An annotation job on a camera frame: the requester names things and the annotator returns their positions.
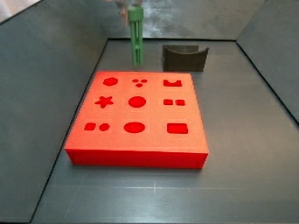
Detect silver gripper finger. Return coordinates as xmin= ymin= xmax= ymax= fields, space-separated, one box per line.
xmin=134 ymin=0 xmax=143 ymax=7
xmin=116 ymin=0 xmax=128 ymax=25

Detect green three prong peg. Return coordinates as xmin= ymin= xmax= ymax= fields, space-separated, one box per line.
xmin=128 ymin=5 xmax=144 ymax=66

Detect red shape sorting board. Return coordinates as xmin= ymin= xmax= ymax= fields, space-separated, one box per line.
xmin=64 ymin=71 xmax=210 ymax=169

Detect dark grey curved block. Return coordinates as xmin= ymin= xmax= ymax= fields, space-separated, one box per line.
xmin=163 ymin=45 xmax=210 ymax=72

